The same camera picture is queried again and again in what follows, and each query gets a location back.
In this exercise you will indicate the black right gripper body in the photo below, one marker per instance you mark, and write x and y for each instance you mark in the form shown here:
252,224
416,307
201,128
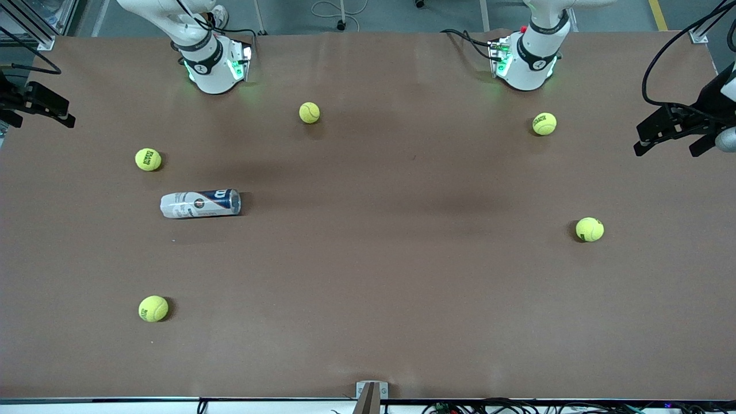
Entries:
7,95

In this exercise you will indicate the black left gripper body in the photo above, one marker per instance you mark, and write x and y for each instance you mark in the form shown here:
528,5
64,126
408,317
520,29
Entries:
705,103

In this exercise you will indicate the white blue tennis ball can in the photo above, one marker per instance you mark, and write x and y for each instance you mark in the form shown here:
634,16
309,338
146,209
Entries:
195,204

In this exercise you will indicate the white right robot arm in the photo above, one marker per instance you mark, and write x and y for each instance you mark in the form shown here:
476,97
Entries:
210,75

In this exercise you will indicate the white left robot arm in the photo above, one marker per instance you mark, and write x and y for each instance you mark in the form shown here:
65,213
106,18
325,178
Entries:
526,72

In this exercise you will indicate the yellow tennis ball black print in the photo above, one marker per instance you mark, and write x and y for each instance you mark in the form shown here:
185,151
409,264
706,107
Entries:
148,160
153,309
590,229
544,124

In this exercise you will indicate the plain yellow tennis ball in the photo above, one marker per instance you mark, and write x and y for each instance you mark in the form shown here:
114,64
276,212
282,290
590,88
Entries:
309,112

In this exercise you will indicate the white sneaker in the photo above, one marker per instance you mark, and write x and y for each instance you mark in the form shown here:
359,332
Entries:
219,14

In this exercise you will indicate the wheeled stand leg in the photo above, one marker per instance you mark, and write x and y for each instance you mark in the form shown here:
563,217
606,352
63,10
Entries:
260,20
341,24

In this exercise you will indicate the aluminium extrusion frame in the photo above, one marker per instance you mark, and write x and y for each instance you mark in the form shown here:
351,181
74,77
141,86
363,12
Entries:
34,31

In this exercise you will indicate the aluminium frame post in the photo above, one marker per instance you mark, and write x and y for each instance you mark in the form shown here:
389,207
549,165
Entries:
699,35

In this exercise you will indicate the grey metal camera bracket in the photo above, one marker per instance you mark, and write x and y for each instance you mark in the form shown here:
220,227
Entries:
371,394

